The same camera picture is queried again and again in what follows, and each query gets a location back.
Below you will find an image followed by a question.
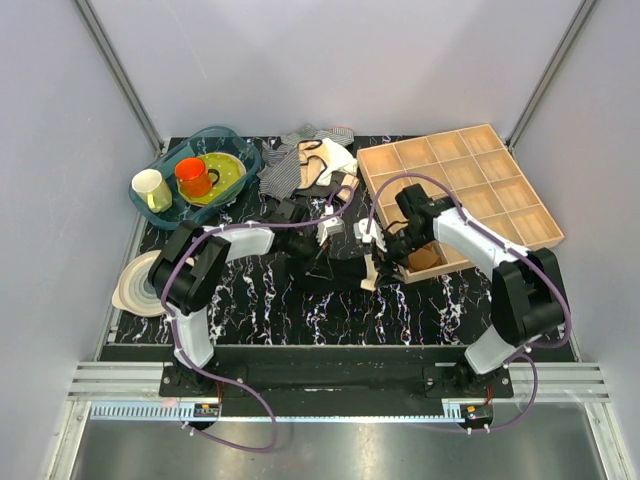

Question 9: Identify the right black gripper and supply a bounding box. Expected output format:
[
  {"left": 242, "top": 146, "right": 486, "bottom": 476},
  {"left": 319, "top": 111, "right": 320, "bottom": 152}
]
[{"left": 371, "top": 225, "right": 430, "bottom": 290}]

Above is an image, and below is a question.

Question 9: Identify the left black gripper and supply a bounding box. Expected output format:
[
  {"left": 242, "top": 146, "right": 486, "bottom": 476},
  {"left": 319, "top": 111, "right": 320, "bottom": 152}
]
[{"left": 286, "top": 230, "right": 334, "bottom": 280}]

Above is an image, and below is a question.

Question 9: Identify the black underwear beige waistband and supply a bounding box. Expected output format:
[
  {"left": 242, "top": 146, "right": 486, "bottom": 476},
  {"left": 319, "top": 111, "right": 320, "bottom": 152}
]
[{"left": 285, "top": 253, "right": 402, "bottom": 295}]

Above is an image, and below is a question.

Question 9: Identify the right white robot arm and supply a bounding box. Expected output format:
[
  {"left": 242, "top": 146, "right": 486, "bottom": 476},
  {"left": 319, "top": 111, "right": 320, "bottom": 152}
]
[{"left": 381, "top": 184, "right": 572, "bottom": 397}]

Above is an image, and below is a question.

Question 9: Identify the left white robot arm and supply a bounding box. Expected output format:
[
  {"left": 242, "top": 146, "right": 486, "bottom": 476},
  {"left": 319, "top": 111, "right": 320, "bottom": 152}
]
[{"left": 147, "top": 200, "right": 344, "bottom": 396}]

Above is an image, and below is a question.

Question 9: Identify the rolled tan underwear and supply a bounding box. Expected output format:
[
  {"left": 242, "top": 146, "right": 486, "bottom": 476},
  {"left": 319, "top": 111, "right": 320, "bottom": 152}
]
[{"left": 408, "top": 245, "right": 445, "bottom": 272}]

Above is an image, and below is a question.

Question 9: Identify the dark beige folded underwear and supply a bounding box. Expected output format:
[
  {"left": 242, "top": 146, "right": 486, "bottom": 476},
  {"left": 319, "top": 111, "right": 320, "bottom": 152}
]
[{"left": 296, "top": 172, "right": 359, "bottom": 202}]

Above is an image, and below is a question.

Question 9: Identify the beige white underwear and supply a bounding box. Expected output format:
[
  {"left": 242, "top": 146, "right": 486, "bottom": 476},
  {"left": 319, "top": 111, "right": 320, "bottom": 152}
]
[{"left": 298, "top": 138, "right": 358, "bottom": 190}]

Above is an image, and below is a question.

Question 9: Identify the striped grey garment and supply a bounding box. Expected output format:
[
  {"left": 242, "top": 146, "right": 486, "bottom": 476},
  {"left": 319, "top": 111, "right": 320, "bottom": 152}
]
[{"left": 258, "top": 124, "right": 355, "bottom": 200}]

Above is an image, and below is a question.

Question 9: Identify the green dotted plate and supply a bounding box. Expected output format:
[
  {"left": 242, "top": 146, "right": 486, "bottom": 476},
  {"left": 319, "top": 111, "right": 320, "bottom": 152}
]
[{"left": 176, "top": 152, "right": 246, "bottom": 207}]

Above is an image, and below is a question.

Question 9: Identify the wooden compartment tray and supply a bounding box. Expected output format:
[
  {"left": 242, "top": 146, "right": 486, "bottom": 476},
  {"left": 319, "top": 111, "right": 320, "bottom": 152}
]
[{"left": 356, "top": 123, "right": 565, "bottom": 285}]

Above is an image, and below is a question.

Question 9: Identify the orange mug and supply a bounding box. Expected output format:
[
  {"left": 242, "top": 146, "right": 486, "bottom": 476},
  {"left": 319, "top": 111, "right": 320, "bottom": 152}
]
[{"left": 174, "top": 157, "right": 220, "bottom": 198}]

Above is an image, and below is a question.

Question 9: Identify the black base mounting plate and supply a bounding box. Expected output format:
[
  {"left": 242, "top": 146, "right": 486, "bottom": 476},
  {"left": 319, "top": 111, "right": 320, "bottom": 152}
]
[{"left": 159, "top": 345, "right": 514, "bottom": 419}]

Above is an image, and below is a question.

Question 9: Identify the pale yellow mug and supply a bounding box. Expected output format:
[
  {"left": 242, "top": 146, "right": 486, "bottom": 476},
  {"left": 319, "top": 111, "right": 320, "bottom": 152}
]
[{"left": 131, "top": 169, "right": 173, "bottom": 213}]

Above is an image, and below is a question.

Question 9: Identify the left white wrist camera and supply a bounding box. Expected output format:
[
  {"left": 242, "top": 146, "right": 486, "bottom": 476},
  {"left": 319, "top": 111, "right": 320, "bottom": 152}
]
[{"left": 316, "top": 205, "right": 344, "bottom": 246}]

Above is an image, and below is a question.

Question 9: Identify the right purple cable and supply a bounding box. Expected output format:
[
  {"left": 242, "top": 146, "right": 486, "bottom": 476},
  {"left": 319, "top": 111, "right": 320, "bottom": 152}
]
[{"left": 365, "top": 172, "right": 573, "bottom": 434}]

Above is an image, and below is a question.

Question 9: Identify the purple cable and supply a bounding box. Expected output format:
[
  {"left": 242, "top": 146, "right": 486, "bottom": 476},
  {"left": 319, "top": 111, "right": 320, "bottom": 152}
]
[
  {"left": 365, "top": 172, "right": 573, "bottom": 434},
  {"left": 158, "top": 185, "right": 357, "bottom": 451}
]

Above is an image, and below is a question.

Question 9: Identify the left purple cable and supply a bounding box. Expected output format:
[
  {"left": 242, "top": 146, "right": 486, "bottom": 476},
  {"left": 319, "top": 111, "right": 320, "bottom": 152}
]
[{"left": 158, "top": 185, "right": 357, "bottom": 451}]

